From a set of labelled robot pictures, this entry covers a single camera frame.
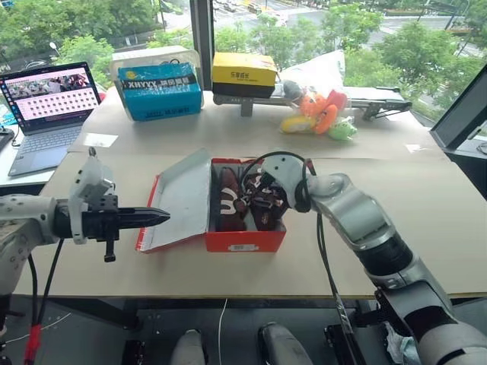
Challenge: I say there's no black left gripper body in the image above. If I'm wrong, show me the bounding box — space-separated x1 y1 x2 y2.
81 195 120 264

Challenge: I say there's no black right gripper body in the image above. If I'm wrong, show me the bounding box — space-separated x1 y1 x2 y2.
256 171 283 195

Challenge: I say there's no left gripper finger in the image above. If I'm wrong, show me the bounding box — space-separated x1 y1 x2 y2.
116 217 170 230
116 206 170 219

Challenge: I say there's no maroon shoe with laces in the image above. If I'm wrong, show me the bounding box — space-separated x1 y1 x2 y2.
241 173 287 232

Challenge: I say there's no red shoebox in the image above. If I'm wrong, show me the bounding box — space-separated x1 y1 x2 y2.
135 148 288 255

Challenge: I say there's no yellow and black shoebox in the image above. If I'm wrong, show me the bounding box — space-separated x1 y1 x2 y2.
211 52 279 101

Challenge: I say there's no grey open laptop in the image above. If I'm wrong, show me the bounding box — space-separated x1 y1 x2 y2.
0 62 103 178

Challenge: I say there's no maroon shoe with white stripe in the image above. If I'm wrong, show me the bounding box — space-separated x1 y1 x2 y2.
218 167 248 233

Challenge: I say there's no yellow plush toy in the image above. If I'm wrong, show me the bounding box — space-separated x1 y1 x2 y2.
280 115 317 135

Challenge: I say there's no white paper label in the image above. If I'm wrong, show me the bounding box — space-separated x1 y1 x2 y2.
81 133 119 149

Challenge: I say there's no orange carrot plush toy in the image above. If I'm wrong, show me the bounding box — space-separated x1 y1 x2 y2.
313 103 339 135

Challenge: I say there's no green plush toy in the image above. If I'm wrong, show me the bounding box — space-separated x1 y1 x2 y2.
327 116 358 141

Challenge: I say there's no grey plush toy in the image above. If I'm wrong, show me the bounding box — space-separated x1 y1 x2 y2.
282 80 304 102

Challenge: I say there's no orange and red plush toy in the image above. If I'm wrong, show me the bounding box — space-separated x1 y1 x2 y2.
326 89 348 112

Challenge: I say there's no white plastic bag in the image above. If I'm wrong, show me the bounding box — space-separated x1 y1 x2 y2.
280 49 347 96

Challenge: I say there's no blue cardboard box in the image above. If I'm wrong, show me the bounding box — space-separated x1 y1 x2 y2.
116 62 203 122

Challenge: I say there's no grey rounded shape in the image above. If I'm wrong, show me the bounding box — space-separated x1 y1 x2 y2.
170 328 209 365

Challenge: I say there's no black monitor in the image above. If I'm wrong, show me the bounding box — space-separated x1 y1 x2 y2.
429 63 487 154

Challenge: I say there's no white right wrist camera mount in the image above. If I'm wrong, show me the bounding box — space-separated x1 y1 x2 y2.
261 153 310 210

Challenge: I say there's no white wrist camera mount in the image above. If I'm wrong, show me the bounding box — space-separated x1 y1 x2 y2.
261 153 310 210
67 147 116 245

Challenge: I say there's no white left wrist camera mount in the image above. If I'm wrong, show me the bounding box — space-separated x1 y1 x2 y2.
67 147 116 245

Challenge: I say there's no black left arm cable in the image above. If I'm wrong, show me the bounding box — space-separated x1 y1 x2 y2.
21 237 65 365

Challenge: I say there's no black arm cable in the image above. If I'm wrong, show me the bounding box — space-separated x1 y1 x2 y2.
21 237 65 365
241 151 361 365

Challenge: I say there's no black table frame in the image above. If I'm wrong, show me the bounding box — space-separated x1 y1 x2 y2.
45 297 142 332

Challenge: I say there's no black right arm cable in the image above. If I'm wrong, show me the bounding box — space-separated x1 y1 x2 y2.
241 151 361 365

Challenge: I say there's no thin white cable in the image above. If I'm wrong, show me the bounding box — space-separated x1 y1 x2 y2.
218 297 230 365

